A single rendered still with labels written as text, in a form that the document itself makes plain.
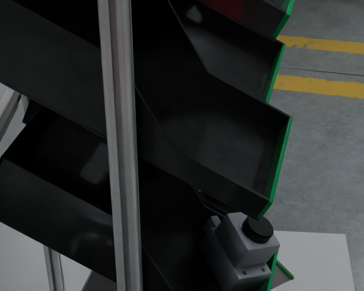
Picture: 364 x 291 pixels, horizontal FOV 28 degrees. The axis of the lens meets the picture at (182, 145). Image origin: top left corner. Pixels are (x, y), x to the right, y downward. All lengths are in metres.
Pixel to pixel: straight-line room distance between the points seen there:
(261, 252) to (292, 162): 2.27
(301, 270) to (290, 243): 0.07
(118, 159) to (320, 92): 2.94
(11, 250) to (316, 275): 0.53
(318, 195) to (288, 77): 0.91
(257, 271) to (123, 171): 0.22
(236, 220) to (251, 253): 0.04
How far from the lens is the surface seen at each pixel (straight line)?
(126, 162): 0.55
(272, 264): 0.76
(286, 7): 0.50
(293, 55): 3.78
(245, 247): 0.69
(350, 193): 2.86
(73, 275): 1.25
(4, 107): 0.82
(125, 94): 0.52
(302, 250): 1.29
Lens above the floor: 1.73
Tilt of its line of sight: 35 degrees down
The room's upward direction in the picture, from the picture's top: straight up
